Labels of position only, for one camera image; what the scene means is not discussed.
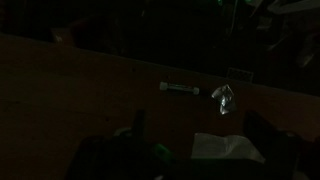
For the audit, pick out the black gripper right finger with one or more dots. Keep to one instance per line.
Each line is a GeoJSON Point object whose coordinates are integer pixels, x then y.
{"type": "Point", "coordinates": [266, 140]}

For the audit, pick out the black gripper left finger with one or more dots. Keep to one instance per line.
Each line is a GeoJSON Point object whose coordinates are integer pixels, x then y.
{"type": "Point", "coordinates": [139, 124]}

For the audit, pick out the white towel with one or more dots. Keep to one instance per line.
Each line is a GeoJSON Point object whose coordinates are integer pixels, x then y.
{"type": "Point", "coordinates": [221, 146]}

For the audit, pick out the crumpled clear plastic wrapper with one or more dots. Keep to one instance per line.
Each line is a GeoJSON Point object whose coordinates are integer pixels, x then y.
{"type": "Point", "coordinates": [224, 98]}

